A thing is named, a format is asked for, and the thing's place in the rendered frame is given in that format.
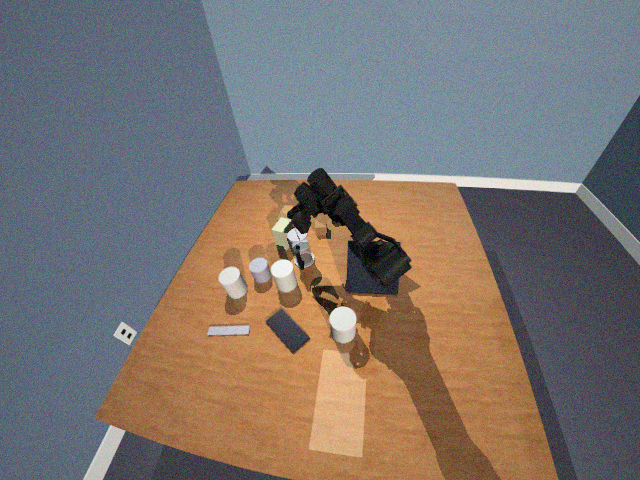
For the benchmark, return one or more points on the glass french press with black knob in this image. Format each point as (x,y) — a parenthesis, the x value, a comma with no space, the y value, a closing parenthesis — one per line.
(301,248)

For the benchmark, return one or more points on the grey cylinder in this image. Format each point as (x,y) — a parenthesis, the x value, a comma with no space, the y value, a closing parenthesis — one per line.
(284,275)
(233,282)
(343,324)
(260,270)

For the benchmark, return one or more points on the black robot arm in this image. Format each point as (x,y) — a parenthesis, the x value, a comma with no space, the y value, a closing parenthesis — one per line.
(386,263)

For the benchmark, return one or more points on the light grey flat bar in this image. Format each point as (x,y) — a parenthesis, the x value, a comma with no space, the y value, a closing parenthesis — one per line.
(229,330)

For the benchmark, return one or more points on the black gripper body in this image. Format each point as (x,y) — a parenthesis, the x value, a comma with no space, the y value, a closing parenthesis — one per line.
(301,219)

